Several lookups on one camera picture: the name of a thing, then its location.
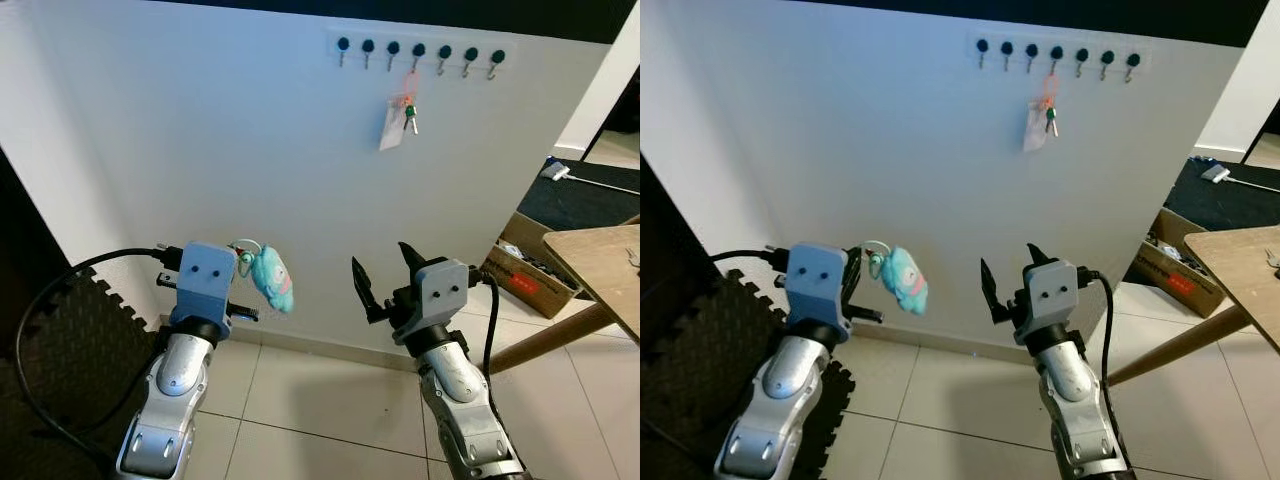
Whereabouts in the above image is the blue plush keychain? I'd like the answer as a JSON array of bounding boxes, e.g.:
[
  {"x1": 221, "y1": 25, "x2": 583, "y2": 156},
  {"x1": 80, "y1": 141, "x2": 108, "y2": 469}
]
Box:
[
  {"x1": 230, "y1": 238, "x2": 297, "y2": 315},
  {"x1": 863, "y1": 238, "x2": 930, "y2": 317}
]

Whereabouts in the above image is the brown cardboard box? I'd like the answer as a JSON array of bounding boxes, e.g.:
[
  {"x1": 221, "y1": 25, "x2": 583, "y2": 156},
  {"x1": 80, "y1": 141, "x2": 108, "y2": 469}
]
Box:
[
  {"x1": 480, "y1": 211, "x2": 584, "y2": 320},
  {"x1": 1132, "y1": 206, "x2": 1227, "y2": 320}
]

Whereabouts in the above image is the black foam puzzle mat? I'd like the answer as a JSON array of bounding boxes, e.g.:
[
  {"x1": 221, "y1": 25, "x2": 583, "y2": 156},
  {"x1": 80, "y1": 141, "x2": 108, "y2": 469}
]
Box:
[
  {"x1": 640, "y1": 265, "x2": 858, "y2": 480},
  {"x1": 0, "y1": 263, "x2": 168, "y2": 480}
]

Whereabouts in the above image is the black rug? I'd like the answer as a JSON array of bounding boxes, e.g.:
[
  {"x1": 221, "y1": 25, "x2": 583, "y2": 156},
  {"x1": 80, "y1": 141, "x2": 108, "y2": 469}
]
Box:
[
  {"x1": 1160, "y1": 157, "x2": 1280, "y2": 237},
  {"x1": 516, "y1": 157, "x2": 641, "y2": 234}
]

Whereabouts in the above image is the light wooden table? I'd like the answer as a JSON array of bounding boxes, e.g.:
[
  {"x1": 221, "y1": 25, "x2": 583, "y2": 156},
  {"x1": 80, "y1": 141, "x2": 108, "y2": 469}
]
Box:
[
  {"x1": 487, "y1": 223, "x2": 641, "y2": 377},
  {"x1": 1107, "y1": 225, "x2": 1280, "y2": 387}
]

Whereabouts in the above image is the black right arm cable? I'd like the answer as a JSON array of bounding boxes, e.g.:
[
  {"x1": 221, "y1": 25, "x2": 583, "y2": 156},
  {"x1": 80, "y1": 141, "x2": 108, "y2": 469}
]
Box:
[
  {"x1": 468, "y1": 266, "x2": 501, "y2": 378},
  {"x1": 1076, "y1": 266, "x2": 1136, "y2": 476}
]

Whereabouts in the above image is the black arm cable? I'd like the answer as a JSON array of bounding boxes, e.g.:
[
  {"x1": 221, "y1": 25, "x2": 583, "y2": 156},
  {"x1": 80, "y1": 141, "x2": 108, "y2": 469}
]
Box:
[
  {"x1": 13, "y1": 244, "x2": 187, "y2": 477},
  {"x1": 1076, "y1": 266, "x2": 1136, "y2": 476},
  {"x1": 468, "y1": 266, "x2": 501, "y2": 378},
  {"x1": 709, "y1": 246, "x2": 794, "y2": 274}
]

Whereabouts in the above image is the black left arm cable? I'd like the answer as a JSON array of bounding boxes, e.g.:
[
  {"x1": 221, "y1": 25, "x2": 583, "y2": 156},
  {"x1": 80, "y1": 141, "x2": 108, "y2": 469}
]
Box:
[
  {"x1": 13, "y1": 244, "x2": 187, "y2": 477},
  {"x1": 709, "y1": 246, "x2": 794, "y2": 274}
]

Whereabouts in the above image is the white hook rail plate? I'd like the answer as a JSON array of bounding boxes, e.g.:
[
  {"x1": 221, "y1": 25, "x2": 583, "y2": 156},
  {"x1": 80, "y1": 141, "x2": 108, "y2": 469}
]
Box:
[{"x1": 324, "y1": 29, "x2": 512, "y2": 83}]

